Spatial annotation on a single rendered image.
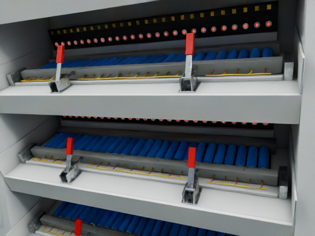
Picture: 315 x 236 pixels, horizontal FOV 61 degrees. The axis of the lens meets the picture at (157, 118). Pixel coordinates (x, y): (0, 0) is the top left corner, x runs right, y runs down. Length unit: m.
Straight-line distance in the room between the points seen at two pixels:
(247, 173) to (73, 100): 0.34
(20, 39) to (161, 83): 0.41
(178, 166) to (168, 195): 0.06
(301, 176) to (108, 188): 0.34
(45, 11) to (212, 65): 0.33
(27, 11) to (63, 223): 0.49
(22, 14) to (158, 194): 0.43
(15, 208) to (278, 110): 0.63
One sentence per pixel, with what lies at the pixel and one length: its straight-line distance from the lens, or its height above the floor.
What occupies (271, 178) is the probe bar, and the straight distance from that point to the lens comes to 0.50.
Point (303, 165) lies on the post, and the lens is 0.42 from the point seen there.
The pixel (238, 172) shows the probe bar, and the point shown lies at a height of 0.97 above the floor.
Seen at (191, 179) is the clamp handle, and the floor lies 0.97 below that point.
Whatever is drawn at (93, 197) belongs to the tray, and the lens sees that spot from 0.57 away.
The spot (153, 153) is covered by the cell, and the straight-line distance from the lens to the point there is 0.58.
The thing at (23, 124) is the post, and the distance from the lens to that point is 0.75.
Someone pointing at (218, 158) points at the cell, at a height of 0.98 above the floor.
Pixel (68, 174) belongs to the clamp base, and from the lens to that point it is 0.59.
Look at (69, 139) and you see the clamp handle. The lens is 0.60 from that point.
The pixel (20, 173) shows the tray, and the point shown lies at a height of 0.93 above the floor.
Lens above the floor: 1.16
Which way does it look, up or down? 10 degrees down
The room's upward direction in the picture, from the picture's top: 2 degrees counter-clockwise
